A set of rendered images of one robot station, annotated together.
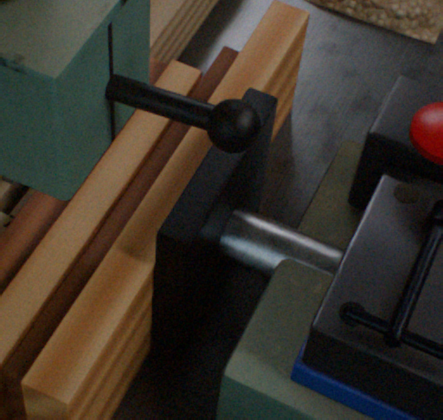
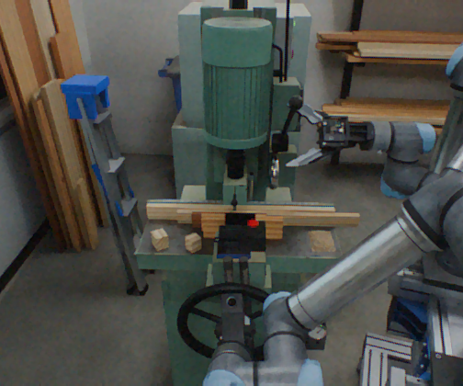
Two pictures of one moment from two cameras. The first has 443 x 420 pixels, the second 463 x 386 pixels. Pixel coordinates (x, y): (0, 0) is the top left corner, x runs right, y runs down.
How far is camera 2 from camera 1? 1.01 m
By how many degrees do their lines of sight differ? 54
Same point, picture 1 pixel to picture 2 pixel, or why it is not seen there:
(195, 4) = (287, 219)
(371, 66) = (299, 245)
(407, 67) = (303, 249)
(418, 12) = (315, 245)
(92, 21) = (232, 184)
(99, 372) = (209, 222)
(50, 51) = (226, 183)
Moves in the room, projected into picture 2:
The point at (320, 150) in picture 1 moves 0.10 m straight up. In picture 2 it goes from (275, 244) to (277, 217)
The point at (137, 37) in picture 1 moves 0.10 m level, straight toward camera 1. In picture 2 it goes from (242, 193) to (210, 200)
